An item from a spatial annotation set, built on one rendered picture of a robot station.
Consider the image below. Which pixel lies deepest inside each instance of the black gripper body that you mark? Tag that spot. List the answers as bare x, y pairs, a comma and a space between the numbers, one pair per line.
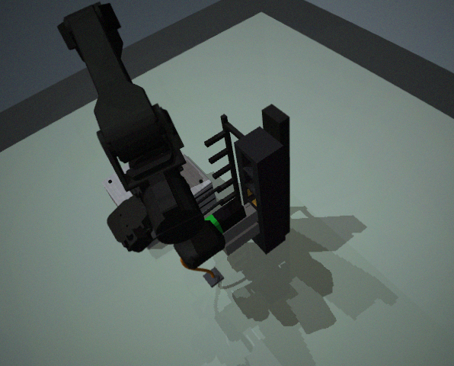
200, 248

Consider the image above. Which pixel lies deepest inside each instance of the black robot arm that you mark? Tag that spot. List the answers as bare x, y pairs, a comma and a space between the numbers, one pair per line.
138, 133

